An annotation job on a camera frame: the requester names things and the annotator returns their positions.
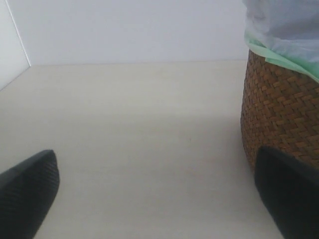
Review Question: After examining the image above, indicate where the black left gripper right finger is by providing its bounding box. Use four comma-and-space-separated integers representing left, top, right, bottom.
254, 146, 319, 239

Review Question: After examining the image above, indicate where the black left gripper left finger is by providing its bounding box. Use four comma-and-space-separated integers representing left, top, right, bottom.
0, 149, 60, 239

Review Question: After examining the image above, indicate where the woven wicker waste basket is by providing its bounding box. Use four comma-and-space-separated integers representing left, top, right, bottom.
240, 51, 319, 168

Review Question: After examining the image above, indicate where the white green plastic bin liner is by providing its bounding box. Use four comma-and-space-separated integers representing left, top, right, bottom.
243, 0, 319, 81

